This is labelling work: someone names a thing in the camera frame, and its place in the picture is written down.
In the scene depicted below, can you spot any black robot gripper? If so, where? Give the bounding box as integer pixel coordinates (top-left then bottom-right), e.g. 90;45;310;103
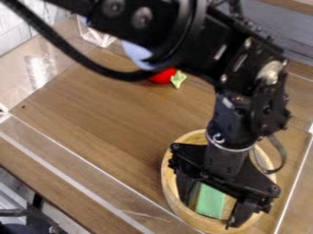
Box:
168;143;280;229

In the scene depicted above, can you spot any green rectangular block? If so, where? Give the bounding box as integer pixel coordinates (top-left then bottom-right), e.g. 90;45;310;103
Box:
195;184;225;219

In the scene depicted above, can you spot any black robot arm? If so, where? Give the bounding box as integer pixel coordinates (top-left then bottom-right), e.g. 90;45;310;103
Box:
48;0;291;228

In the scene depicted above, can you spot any black table clamp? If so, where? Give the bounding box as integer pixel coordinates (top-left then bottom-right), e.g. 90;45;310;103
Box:
25;194;68;234

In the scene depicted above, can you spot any black cable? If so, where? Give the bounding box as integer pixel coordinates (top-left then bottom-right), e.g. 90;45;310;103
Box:
0;0;163;82

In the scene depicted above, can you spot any clear acrylic corner bracket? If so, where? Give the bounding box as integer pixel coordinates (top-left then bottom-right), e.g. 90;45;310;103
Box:
76;16;116;48

